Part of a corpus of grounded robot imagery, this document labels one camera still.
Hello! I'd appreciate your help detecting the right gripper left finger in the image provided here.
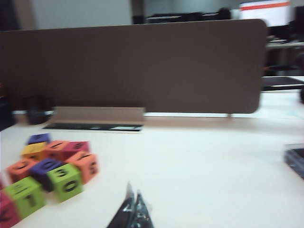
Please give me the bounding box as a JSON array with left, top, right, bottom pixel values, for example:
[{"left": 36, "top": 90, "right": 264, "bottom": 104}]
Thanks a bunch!
[{"left": 105, "top": 181, "right": 136, "bottom": 228}]

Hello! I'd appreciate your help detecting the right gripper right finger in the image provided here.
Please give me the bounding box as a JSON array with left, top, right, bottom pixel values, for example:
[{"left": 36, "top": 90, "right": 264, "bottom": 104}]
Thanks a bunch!
[{"left": 133, "top": 189, "right": 155, "bottom": 228}]

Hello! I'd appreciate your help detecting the green foam block 3 O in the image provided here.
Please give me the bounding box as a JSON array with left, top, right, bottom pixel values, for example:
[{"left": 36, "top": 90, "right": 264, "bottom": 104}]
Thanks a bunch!
[{"left": 46, "top": 163, "right": 83, "bottom": 203}]

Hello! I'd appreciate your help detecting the orange foam block letter D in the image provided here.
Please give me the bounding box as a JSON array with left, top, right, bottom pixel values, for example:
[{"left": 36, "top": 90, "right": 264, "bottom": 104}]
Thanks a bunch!
[{"left": 45, "top": 140, "right": 72, "bottom": 162}]

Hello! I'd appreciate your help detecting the orange foam block letter B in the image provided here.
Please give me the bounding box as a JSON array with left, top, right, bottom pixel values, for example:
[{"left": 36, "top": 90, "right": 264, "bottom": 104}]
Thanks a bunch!
[{"left": 6, "top": 158, "right": 38, "bottom": 184}]

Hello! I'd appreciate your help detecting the orange foam block Y X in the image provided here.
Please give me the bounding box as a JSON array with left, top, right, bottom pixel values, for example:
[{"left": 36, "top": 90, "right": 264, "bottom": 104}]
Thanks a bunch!
[{"left": 66, "top": 152, "right": 99, "bottom": 185}]

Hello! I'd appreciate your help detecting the pink foam block digit 8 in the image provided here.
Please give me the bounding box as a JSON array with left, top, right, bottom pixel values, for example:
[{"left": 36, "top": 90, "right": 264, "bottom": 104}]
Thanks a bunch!
[{"left": 62, "top": 141, "right": 91, "bottom": 160}]

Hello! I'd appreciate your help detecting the black and white flat strip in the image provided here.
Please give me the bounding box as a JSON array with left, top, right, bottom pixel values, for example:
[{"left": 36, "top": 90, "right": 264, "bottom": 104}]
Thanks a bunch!
[{"left": 42, "top": 122, "right": 144, "bottom": 134}]

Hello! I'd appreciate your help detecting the purple foam block D G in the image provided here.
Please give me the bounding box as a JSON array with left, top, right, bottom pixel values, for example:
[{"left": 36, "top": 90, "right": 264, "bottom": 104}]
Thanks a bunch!
[{"left": 28, "top": 158, "right": 65, "bottom": 192}]

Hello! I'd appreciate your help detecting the green foam block digit 1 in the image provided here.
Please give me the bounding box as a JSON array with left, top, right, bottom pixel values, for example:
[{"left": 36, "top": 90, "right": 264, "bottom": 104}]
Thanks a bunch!
[{"left": 3, "top": 176, "right": 46, "bottom": 219}]

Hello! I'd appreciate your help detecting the yellow foam block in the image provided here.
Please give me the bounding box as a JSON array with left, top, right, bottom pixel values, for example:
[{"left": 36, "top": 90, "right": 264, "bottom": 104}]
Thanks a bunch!
[{"left": 21, "top": 142, "right": 48, "bottom": 161}]

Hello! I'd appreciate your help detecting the purple foam block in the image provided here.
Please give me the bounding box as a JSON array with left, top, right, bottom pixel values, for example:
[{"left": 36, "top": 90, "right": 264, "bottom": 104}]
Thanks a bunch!
[{"left": 25, "top": 133, "right": 52, "bottom": 146}]

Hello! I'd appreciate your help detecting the pink foam block bug X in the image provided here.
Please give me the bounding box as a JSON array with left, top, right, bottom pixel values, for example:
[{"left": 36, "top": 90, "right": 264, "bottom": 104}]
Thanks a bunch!
[{"left": 0, "top": 190, "right": 22, "bottom": 228}]

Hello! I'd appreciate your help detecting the black plastic tray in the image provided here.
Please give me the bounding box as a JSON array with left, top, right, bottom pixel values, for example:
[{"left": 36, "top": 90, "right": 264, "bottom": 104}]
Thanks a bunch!
[{"left": 284, "top": 143, "right": 304, "bottom": 180}]

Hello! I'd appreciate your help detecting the black flat desk pad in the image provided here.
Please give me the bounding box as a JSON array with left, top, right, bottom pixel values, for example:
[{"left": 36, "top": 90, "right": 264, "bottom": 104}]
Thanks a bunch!
[{"left": 261, "top": 76, "right": 304, "bottom": 92}]

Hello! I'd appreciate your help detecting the monitor with orange stripe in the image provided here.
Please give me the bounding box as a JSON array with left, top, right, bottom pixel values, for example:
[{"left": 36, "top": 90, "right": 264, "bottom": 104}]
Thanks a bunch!
[{"left": 238, "top": 1, "right": 292, "bottom": 27}]

